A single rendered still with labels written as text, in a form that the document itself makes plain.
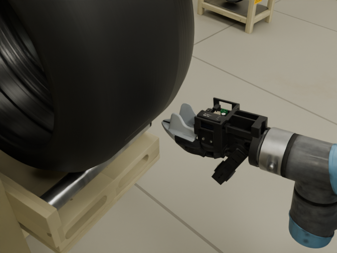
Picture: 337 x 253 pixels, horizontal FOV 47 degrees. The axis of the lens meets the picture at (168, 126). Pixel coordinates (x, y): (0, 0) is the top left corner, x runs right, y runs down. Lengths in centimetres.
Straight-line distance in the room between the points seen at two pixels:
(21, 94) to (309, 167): 73
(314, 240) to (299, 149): 17
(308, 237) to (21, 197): 52
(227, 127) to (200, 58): 241
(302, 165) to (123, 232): 134
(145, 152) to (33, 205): 32
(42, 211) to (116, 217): 118
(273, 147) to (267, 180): 148
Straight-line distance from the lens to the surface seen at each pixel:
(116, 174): 90
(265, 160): 64
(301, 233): 70
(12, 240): 91
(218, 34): 342
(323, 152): 62
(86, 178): 84
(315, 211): 66
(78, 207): 85
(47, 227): 77
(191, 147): 69
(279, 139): 63
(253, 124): 64
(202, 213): 191
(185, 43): 69
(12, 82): 107
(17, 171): 105
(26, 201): 78
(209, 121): 65
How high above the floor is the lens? 152
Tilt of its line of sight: 40 degrees down
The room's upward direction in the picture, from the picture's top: straight up
